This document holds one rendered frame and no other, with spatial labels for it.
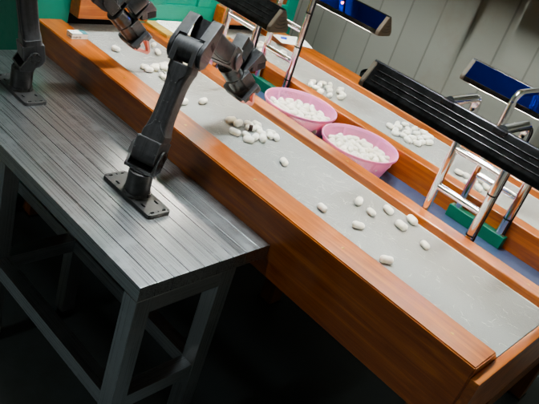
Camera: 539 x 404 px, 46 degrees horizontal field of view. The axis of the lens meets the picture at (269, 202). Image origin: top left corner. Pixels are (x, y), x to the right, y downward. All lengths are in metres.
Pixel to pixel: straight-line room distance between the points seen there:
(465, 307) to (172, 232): 0.71
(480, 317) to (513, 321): 0.09
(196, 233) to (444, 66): 2.65
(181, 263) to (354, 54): 3.02
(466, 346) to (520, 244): 0.73
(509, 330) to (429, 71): 2.61
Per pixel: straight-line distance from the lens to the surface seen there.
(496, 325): 1.58
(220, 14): 2.85
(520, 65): 3.78
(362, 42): 4.25
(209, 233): 1.57
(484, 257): 1.78
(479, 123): 1.60
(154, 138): 1.57
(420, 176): 2.19
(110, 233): 1.49
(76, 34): 2.30
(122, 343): 1.47
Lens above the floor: 1.52
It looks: 28 degrees down
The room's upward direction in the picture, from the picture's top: 19 degrees clockwise
